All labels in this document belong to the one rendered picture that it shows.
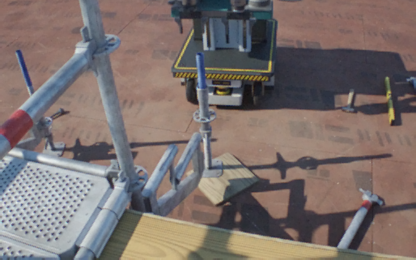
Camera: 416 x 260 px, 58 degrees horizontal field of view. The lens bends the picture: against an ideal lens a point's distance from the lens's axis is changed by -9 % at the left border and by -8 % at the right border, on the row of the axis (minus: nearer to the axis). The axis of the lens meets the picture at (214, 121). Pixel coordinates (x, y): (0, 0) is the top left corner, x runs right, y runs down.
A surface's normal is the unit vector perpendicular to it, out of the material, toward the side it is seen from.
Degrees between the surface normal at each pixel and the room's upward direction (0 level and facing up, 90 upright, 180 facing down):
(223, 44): 90
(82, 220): 0
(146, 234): 0
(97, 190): 0
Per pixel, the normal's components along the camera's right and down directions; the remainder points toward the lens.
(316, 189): -0.05, -0.79
